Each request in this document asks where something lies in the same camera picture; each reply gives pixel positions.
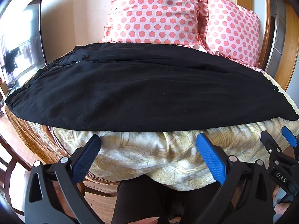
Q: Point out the person's legs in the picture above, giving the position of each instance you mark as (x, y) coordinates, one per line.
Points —
(144, 200)

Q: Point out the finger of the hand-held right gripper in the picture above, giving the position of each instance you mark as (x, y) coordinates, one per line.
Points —
(271, 145)
(289, 135)

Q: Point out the dark wooden chair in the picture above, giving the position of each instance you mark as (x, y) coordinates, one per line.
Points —
(14, 165)

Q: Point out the large pink polka dot pillow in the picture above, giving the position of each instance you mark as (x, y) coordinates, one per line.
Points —
(154, 11)

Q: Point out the cream patterned bedsheet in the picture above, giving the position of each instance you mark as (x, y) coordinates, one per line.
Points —
(144, 149)

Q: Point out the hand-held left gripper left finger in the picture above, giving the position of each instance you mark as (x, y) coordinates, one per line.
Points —
(86, 155)

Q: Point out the wooden headboard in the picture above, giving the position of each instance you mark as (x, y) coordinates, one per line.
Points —
(262, 16)

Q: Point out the black pants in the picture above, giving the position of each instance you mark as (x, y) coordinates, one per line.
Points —
(144, 91)

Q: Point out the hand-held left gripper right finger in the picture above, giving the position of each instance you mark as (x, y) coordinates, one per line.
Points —
(210, 155)

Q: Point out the person's right hand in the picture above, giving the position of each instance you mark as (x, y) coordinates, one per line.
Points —
(280, 208)

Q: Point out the flat screen television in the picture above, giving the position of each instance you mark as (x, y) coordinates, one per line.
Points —
(23, 42)

